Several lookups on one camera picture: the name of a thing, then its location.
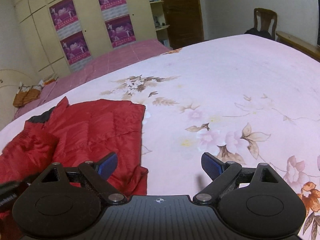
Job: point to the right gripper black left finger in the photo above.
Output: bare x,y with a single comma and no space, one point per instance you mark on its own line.
66,201

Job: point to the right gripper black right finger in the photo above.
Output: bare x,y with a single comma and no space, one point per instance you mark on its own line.
251,201

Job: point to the red puffer jacket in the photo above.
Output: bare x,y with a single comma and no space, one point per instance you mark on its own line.
71,135

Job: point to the white floral bed sheet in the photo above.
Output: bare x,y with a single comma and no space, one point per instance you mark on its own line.
241,98

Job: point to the orange patterned pillow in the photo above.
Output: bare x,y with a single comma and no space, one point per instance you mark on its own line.
26,94

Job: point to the cream curved headboard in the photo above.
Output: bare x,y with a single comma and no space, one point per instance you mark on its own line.
10,81

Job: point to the purple poster lower left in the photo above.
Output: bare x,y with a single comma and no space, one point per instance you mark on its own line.
75,48

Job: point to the wooden bed footboard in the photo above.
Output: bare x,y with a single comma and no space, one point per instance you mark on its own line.
298,44

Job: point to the pink quilted blanket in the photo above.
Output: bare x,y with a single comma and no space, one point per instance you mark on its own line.
102,65

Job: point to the cream wardrobe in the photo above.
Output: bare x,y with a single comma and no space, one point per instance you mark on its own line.
41,40

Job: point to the purple poster lower right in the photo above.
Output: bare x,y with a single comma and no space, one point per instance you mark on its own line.
120,31

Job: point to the wooden chair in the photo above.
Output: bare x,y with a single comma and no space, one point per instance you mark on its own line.
265,23

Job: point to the purple poster upper left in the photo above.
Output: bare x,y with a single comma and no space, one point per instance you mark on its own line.
63,14

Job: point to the cream corner shelf unit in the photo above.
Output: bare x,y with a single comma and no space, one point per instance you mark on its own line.
161,25

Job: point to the dark wooden door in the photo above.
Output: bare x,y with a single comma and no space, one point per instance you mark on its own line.
185,20

